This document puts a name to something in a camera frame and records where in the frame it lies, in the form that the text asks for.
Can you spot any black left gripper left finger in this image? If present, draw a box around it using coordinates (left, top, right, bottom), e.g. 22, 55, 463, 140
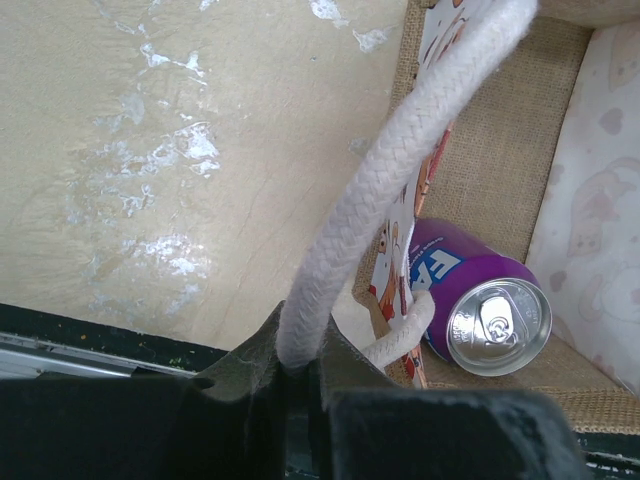
0, 299, 289, 480

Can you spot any purple Fanta can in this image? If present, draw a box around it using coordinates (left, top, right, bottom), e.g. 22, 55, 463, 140
408, 218, 552, 377

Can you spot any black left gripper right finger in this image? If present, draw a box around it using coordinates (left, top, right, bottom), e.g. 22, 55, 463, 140
309, 322, 590, 479

